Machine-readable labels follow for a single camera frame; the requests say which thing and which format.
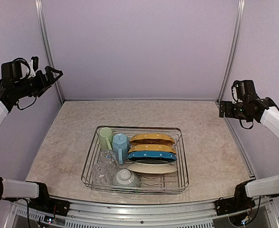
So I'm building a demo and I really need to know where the left aluminium corner post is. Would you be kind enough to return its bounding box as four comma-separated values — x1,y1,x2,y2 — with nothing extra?
34,0,65,106

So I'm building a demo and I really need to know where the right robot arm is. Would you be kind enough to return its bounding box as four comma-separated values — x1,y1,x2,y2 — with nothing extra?
219,80,279,211

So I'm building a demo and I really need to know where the light blue ceramic mug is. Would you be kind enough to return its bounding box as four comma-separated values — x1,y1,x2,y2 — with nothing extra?
112,133,130,165

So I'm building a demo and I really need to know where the yellow polka dot plate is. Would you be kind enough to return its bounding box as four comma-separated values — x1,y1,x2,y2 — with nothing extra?
128,144,176,154
130,133,175,146

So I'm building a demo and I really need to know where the grey ceramic bowl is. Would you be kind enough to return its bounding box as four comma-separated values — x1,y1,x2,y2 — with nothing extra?
112,169,140,187

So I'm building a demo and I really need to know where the right aluminium corner post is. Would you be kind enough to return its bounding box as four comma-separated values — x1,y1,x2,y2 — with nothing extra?
217,0,245,103

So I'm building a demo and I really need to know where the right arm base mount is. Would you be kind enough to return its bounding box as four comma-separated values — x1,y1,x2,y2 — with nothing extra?
214,197,256,216

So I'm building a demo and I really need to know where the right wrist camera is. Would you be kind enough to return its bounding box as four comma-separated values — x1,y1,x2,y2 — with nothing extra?
231,80,239,104

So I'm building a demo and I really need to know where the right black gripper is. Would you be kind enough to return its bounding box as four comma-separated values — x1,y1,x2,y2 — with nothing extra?
220,100,252,120

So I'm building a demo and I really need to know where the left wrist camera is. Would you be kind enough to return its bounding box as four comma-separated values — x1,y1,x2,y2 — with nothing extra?
29,56,39,77

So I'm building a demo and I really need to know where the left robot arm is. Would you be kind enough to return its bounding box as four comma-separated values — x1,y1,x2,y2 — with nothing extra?
0,57,63,214

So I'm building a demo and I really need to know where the clear glass cup rear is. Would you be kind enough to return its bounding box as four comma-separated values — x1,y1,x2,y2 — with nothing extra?
98,150,117,170

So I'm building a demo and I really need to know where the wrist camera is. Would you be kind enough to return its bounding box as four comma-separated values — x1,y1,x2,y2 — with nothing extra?
231,80,239,104
29,56,39,77

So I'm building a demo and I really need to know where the aluminium corner post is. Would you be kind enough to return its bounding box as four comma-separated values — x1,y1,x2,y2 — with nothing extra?
217,0,245,103
34,0,65,106

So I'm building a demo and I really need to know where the clear glass cup front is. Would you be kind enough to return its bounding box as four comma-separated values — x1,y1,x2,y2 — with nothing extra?
91,163,112,186

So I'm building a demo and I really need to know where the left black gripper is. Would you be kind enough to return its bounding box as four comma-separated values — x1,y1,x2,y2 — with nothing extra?
14,65,63,98

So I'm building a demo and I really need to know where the clear glass cup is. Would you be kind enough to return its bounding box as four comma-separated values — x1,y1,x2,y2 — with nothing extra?
98,150,117,170
91,163,112,186

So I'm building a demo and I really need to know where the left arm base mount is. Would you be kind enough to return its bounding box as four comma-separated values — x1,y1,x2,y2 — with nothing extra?
29,197,70,217

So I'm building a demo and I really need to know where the green ceramic mug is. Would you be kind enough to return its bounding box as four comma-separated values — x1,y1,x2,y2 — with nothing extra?
98,127,114,151

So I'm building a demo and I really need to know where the cream white plate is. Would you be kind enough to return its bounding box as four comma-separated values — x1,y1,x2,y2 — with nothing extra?
127,160,177,174

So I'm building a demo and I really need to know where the aluminium front frame rail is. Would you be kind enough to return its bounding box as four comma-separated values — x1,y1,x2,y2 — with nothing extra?
3,193,279,228

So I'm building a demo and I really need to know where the metal wire dish rack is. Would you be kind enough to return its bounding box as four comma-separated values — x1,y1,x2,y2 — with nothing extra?
81,125,189,194

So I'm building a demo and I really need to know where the blue polka dot plate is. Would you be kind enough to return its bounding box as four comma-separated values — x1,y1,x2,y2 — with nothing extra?
127,151,177,162

